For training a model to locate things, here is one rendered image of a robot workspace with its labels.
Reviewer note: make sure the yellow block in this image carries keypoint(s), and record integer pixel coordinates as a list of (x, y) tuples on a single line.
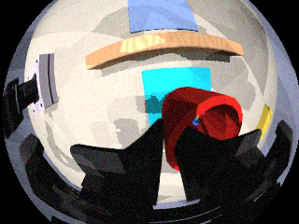
[(264, 121)]

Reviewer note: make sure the red cup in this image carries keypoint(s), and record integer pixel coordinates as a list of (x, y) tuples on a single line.
[(222, 119)]

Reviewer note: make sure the tan rectangular block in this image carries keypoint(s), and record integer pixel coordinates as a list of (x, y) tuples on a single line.
[(159, 44)]

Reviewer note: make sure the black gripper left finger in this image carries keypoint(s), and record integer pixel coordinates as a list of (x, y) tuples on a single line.
[(140, 162)]

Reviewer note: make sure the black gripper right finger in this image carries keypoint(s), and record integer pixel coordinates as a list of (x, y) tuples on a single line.
[(201, 156)]

